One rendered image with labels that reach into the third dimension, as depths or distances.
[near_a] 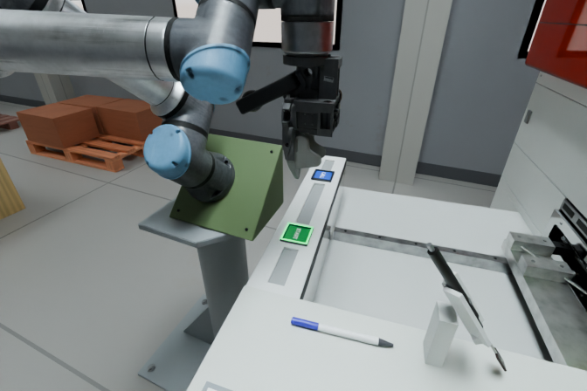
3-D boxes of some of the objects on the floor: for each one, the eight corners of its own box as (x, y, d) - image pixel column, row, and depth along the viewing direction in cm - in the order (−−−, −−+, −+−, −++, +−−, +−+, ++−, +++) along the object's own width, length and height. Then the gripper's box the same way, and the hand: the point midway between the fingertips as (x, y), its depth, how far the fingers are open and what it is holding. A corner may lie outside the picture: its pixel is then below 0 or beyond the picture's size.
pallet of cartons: (176, 142, 357) (169, 103, 335) (111, 174, 286) (96, 127, 264) (101, 128, 401) (91, 92, 380) (29, 153, 330) (10, 111, 308)
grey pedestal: (137, 374, 127) (71, 218, 89) (203, 295, 163) (176, 160, 125) (240, 433, 109) (212, 270, 71) (289, 330, 145) (287, 184, 107)
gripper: (335, 59, 39) (327, 195, 49) (345, 51, 47) (335, 171, 57) (273, 57, 42) (278, 188, 51) (293, 50, 49) (293, 165, 59)
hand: (293, 170), depth 54 cm, fingers closed
